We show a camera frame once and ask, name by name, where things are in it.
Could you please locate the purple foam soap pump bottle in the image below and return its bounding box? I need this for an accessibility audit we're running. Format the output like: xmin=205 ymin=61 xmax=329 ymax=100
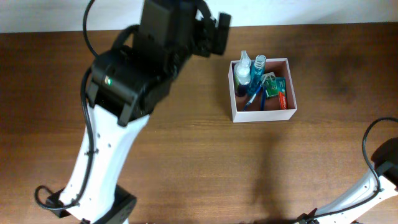
xmin=234 ymin=50 xmax=251 ymax=97

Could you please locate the blue white toothbrush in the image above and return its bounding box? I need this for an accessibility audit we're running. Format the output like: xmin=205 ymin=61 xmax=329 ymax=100
xmin=243 ymin=79 xmax=262 ymax=111

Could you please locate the green Dettol soap box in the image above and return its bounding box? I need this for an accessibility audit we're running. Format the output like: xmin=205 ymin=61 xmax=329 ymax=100
xmin=261 ymin=72 xmax=286 ymax=98

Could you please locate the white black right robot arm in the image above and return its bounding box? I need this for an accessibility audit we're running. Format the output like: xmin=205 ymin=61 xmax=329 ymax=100
xmin=296 ymin=138 xmax=397 ymax=224

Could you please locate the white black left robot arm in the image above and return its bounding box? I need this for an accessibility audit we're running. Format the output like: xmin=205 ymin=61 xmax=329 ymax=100
xmin=38 ymin=1 xmax=231 ymax=223

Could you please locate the blue disposable razor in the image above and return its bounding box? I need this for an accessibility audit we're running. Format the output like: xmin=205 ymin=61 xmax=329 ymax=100
xmin=261 ymin=72 xmax=275 ymax=111

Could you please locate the pink open cardboard box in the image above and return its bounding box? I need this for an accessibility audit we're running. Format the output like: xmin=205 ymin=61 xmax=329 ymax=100
xmin=228 ymin=58 xmax=297 ymax=123

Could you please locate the teal Listerine mouthwash bottle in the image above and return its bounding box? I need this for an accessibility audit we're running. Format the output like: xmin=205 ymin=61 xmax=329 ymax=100
xmin=247 ymin=55 xmax=267 ymax=96

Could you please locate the green toothpaste tube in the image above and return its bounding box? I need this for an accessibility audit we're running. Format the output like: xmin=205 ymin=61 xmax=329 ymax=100
xmin=276 ymin=77 xmax=287 ymax=110

